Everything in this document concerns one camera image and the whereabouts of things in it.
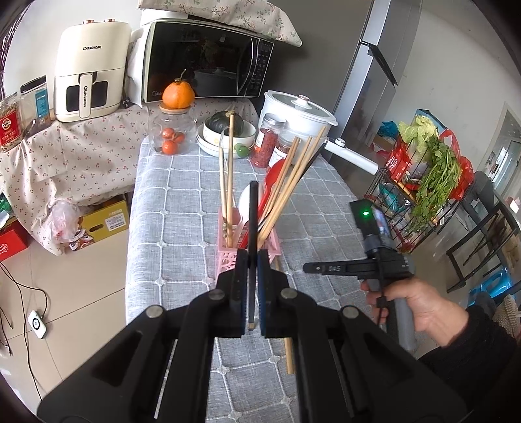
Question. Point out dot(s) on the light wooden chopstick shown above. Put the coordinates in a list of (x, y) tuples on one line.
[(290, 358), (291, 156), (299, 162)]

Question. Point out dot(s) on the red cardboard box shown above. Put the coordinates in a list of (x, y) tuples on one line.
[(12, 242)]

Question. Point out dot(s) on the bundle of wooden chopsticks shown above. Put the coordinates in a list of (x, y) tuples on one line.
[(319, 138)]

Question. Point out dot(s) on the blue plastic bag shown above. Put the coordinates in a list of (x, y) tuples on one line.
[(388, 129)]

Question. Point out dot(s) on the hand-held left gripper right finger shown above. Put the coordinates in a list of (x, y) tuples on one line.
[(262, 297)]

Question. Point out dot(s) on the green lime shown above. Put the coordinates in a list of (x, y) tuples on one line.
[(242, 151)]

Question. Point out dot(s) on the pink plastic bag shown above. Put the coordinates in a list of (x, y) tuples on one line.
[(61, 215)]

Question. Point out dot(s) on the person's right hand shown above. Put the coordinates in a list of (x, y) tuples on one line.
[(435, 309)]

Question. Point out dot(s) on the white pot lid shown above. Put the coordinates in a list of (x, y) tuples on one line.
[(285, 101)]

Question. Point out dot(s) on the green leafy vegetables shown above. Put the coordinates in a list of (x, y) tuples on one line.
[(435, 179)]

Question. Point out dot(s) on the glass jar with tomatoes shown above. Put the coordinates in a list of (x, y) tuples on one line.
[(156, 122)]

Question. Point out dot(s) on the blue snack packet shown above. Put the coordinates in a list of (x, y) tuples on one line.
[(390, 198)]

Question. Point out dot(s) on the red snack packet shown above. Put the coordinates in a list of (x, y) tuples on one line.
[(397, 160)]

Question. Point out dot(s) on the floral cover cloth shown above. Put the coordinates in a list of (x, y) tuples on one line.
[(244, 16)]

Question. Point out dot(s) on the black wooden chopstick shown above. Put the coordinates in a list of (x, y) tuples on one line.
[(253, 211)]

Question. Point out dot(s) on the white floral tablecloth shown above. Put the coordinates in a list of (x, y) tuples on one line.
[(81, 162)]

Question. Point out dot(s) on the stacked white bowls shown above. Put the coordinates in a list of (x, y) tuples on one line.
[(207, 148)]

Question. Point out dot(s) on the cream air fryer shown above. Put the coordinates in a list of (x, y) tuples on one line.
[(93, 53)]

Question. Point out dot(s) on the clear jar red berries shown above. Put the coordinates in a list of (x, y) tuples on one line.
[(264, 140)]

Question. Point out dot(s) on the orange citrus fruit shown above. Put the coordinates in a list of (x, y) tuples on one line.
[(178, 95)]

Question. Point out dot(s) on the white plastic spoon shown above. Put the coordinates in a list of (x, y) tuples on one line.
[(245, 203)]

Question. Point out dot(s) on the napa cabbage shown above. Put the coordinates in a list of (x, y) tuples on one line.
[(419, 128)]

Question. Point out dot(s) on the red plastic spoon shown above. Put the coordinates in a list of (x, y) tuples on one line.
[(273, 179)]

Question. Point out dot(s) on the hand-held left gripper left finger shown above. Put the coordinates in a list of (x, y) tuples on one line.
[(243, 297)]

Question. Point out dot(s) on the red tomato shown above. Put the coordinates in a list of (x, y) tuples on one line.
[(167, 133), (179, 138), (169, 147)]

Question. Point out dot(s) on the green kabocha squash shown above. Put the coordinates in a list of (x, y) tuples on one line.
[(217, 121)]

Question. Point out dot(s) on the person's right forearm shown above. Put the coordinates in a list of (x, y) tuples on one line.
[(476, 366)]

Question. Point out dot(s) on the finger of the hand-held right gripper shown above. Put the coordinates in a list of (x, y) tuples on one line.
[(329, 268)]

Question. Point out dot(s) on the red plastic bag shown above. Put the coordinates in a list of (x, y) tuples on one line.
[(464, 171)]

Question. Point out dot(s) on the white electric pot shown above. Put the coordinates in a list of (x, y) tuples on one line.
[(293, 120)]

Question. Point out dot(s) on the clear container black lid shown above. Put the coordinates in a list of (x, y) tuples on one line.
[(38, 101)]

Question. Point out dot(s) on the yellow cardboard box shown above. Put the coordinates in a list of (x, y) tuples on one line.
[(110, 219)]

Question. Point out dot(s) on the blue plastic stool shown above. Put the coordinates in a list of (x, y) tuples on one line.
[(488, 284)]

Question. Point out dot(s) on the pale wooden chopstick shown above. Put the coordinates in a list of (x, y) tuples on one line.
[(222, 183)]

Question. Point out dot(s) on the pink utensil holder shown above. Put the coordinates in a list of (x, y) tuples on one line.
[(270, 245)]

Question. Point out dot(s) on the black metal chair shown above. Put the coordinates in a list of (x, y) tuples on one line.
[(484, 195)]

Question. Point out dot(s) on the white bowl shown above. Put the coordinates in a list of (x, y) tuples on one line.
[(244, 136)]

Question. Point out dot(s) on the black microwave oven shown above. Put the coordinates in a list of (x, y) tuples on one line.
[(203, 61)]

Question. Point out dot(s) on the grey refrigerator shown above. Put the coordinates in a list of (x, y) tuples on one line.
[(366, 81)]

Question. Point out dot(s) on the snack box red label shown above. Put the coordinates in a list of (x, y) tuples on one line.
[(10, 122)]

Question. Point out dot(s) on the white power bank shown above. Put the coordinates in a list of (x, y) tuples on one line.
[(36, 324)]

